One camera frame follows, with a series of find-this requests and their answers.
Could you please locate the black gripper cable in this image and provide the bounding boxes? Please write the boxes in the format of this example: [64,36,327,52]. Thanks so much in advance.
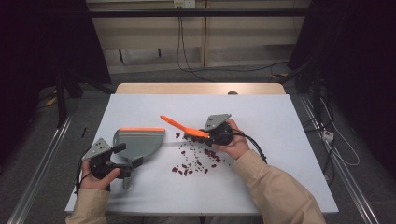
[74,152,92,195]
[228,129,269,165]

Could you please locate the black horizontal metal bar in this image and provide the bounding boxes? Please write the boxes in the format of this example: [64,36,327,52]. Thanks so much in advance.
[87,8,312,18]

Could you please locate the white floor cable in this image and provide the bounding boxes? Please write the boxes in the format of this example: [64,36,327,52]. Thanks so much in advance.
[319,97,361,167]

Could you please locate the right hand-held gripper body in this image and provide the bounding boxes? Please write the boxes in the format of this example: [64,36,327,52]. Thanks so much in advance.
[204,113,234,147]

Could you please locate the white wall socket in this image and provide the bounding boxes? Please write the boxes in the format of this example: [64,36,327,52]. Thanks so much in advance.
[173,0,196,9]

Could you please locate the white power adapter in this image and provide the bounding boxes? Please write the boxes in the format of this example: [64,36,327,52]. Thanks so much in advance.
[321,130,335,143]

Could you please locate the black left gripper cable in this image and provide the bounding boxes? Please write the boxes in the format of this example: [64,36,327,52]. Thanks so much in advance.
[74,152,92,195]

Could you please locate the black curtain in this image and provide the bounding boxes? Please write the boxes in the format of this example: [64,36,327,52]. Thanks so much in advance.
[0,0,111,162]
[288,0,396,169]

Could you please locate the black wall socket cable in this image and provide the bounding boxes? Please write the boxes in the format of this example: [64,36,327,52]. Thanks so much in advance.
[176,7,216,83]
[179,7,289,74]

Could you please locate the white table sheet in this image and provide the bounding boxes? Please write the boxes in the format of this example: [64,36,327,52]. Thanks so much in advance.
[64,93,340,216]

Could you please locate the wooden table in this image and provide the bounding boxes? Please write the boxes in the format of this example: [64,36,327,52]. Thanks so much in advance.
[115,82,287,95]

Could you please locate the person's right hand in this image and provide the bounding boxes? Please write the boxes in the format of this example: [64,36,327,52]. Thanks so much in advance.
[212,119,251,161]

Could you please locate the person's left hand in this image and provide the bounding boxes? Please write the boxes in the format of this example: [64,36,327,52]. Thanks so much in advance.
[79,158,121,191]

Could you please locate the aluminium floor rail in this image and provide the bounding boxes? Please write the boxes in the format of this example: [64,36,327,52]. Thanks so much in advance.
[299,94,381,224]
[7,114,75,224]

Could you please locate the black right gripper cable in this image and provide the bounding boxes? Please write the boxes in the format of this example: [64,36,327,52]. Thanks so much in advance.
[228,129,269,165]

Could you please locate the red kidney beans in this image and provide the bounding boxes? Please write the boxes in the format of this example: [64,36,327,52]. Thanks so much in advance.
[171,133,222,177]

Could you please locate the orange brush with grey bristles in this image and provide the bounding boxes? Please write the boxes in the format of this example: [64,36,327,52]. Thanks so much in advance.
[160,114,211,144]

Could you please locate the grey dustpan with orange lip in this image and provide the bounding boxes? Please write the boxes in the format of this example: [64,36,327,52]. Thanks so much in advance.
[112,126,166,190]

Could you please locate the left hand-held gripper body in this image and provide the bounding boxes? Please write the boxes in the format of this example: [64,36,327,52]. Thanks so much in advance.
[81,137,134,180]

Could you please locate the black metal stand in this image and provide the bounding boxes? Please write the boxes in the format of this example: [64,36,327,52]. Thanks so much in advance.
[279,60,325,125]
[54,69,85,129]

